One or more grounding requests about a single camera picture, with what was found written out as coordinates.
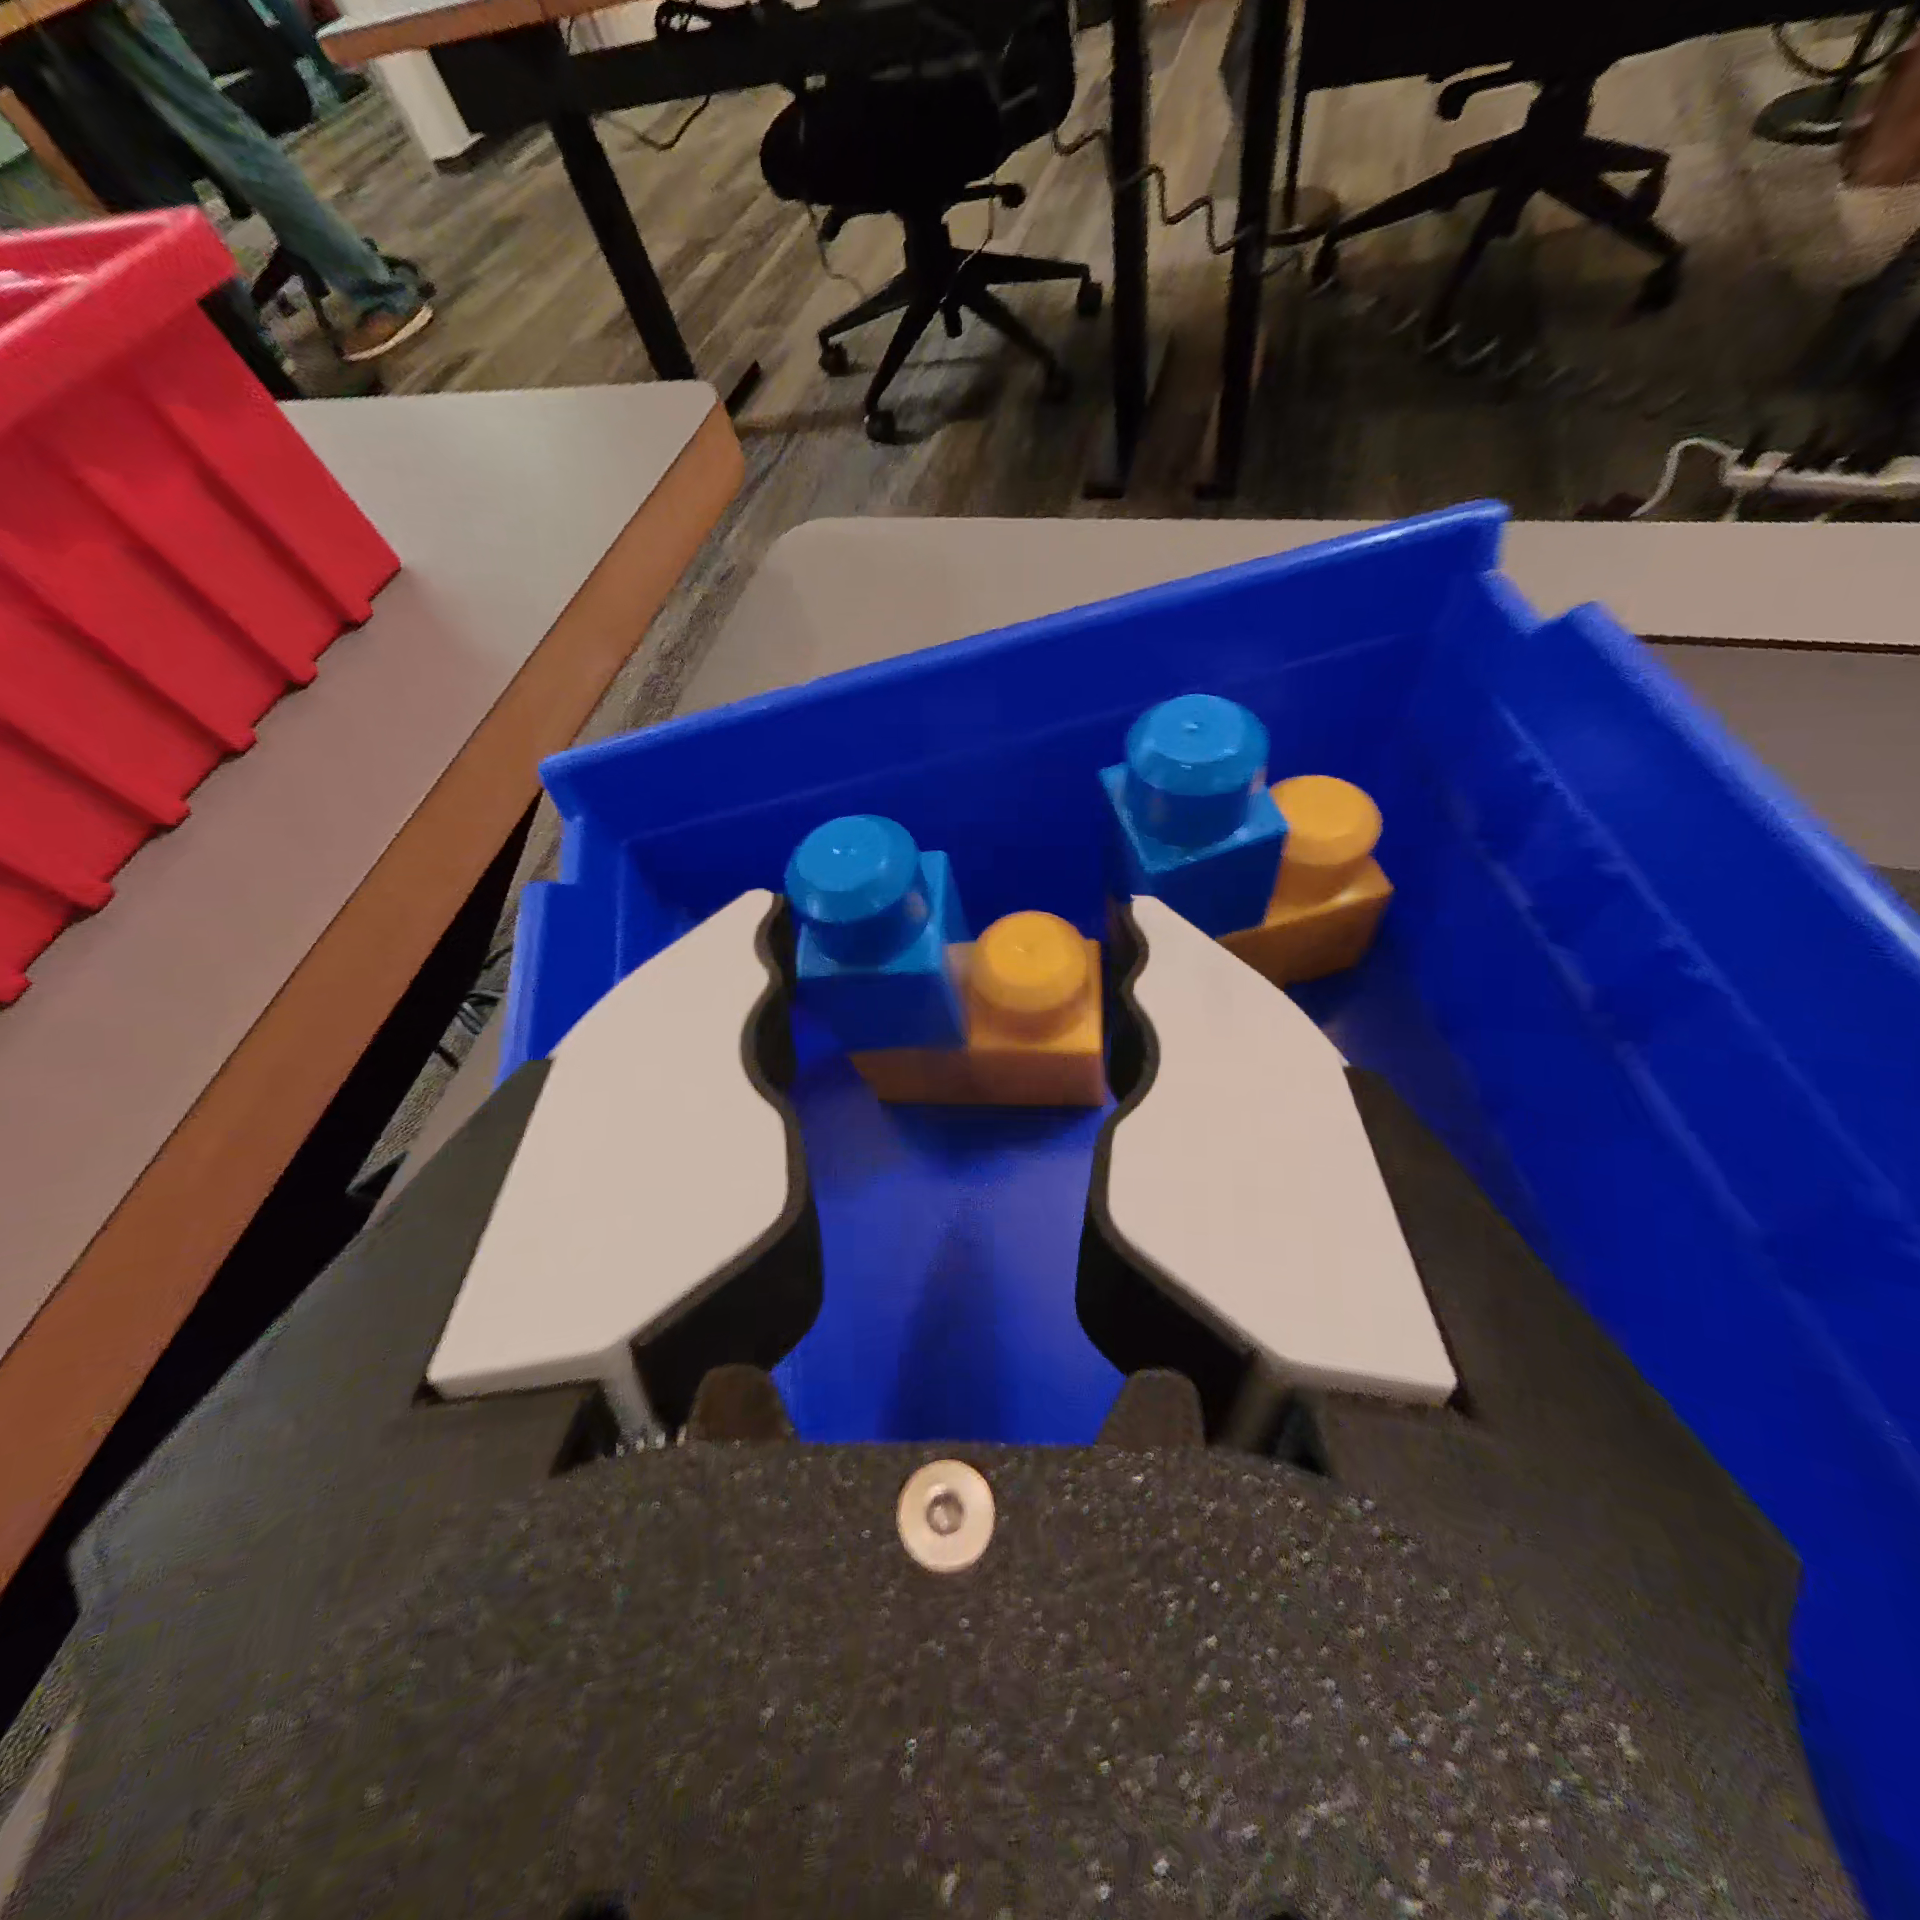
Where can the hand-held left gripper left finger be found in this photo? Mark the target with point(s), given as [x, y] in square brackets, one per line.
[632, 1198]

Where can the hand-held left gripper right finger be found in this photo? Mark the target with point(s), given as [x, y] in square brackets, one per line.
[1261, 1198]

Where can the yellow two-stud block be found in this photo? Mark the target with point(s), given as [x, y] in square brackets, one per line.
[1320, 915]
[1036, 1035]

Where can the blue single-stud block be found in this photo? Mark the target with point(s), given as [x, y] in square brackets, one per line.
[875, 974]
[1192, 856]

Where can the blue plastic bin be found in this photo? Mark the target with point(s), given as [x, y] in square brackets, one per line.
[1619, 961]

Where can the grey table with wooden edge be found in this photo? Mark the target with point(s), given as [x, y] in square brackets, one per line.
[376, 783]

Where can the red plastic bin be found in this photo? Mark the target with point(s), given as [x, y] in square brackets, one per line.
[136, 569]

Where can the white power strip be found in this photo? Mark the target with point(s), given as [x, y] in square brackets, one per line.
[1824, 470]

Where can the black office chair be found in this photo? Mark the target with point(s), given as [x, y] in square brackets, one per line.
[1515, 163]
[915, 135]

